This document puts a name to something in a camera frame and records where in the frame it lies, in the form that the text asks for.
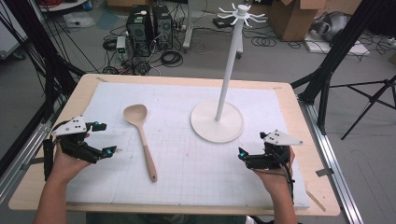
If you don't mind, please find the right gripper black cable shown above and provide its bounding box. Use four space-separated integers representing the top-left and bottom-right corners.
253 148 297 205

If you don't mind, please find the person's right hand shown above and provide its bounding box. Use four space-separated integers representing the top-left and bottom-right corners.
252 146 297 195

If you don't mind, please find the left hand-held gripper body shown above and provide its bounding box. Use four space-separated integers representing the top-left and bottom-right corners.
50 116 101 164

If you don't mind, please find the white grid mat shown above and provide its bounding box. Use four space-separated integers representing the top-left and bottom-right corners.
65 81 312 209

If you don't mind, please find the small white power box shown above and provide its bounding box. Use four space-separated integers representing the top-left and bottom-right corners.
115 35 127 54

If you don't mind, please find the thick coiled black cable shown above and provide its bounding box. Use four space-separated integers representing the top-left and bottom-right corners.
160 49 184 68

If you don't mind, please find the person's grey clothing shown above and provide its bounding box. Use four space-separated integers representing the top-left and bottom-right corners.
85 212 248 224

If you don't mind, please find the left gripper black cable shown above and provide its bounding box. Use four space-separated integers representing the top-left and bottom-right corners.
42 120 68 182

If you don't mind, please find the grey round appliance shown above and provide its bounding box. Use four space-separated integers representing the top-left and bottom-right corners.
310 11 352 42

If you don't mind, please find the black frame post with cables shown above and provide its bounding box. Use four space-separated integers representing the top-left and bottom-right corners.
0 0 88 125

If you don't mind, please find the wooden spoon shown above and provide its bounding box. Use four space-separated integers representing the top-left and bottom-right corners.
122 104 159 183

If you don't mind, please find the white foam board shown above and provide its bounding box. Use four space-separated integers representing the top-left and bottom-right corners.
304 32 372 57

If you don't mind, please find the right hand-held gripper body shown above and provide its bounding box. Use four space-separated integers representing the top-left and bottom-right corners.
247 129 304 171

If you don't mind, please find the person's left hand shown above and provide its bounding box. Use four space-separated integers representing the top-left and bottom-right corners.
49 143 93 185

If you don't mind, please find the aluminium rail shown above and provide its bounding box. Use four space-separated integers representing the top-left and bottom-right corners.
298 100 364 224
0 119 53 204

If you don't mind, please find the cardboard box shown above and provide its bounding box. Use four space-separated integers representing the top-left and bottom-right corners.
268 0 329 43

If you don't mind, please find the white utensil rack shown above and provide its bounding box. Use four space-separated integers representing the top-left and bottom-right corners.
190 3 268 145

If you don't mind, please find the thin coiled black cable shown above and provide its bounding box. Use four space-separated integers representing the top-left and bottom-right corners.
250 35 277 49

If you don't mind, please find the grey metal clip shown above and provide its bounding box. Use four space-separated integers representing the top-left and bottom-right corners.
20 156 47 171
315 167 335 178

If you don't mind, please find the wide black computer tower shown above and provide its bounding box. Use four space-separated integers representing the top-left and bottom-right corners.
125 4 154 58

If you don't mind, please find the black tripod stand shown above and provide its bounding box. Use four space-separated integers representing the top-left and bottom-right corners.
329 74 396 141

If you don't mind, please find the white cabinet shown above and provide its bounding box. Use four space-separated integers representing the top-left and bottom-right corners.
0 0 29 61

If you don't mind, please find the narrow black computer tower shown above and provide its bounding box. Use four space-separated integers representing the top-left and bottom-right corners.
151 4 174 51

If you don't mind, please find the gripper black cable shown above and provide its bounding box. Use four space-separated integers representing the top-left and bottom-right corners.
253 148 297 205
42 120 68 182

